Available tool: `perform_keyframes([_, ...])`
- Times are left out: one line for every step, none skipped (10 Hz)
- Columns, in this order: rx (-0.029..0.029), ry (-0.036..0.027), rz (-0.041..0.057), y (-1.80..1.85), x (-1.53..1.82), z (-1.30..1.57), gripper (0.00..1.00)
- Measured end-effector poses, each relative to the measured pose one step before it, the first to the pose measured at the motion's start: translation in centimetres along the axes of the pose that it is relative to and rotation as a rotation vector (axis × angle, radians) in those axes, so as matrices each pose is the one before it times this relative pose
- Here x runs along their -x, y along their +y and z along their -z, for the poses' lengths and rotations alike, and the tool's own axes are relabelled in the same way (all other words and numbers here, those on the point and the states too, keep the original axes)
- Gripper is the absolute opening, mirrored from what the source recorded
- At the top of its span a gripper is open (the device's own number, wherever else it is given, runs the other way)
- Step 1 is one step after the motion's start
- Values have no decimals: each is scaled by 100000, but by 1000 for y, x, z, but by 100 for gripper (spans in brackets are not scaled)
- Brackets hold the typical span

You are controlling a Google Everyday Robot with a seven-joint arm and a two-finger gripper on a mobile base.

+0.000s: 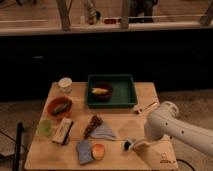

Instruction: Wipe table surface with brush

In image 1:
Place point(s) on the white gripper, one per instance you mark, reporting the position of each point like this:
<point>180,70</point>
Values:
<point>127,144</point>

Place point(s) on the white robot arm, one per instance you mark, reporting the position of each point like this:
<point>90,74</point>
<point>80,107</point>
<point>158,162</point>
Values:
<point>163,121</point>

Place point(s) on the wooden brush block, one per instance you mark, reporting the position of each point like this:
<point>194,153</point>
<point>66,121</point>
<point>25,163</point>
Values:
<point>62,131</point>

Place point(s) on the grey folded cloth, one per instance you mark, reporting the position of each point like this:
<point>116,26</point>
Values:
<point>103,132</point>

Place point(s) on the orange bread roll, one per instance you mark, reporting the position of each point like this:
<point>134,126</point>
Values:
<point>98,151</point>

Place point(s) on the blue sponge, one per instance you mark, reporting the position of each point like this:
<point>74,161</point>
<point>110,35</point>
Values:
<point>84,152</point>

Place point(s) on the dark brown bowl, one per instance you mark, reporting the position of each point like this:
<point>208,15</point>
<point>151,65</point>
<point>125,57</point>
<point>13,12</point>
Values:
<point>103,97</point>

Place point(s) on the green plastic tray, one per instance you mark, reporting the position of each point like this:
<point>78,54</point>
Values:
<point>123,93</point>

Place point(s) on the yellow corn cob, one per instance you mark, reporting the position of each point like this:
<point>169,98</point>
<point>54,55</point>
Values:
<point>99,91</point>

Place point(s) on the dark green pickle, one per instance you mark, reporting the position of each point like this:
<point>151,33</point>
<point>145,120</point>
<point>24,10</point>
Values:
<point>60,108</point>

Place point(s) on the orange bowl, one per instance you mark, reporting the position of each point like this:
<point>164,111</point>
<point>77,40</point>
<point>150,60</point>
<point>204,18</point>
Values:
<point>54,102</point>

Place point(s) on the green cup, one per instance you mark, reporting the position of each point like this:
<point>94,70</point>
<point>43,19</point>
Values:
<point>45,128</point>

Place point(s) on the white cup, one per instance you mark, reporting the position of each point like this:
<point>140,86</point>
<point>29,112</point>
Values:
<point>65,84</point>

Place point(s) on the black pole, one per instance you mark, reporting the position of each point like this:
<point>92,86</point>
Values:
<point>16,158</point>

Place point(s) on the wooden handled brush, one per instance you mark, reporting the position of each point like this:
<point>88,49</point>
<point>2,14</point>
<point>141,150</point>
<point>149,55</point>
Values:
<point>139,109</point>

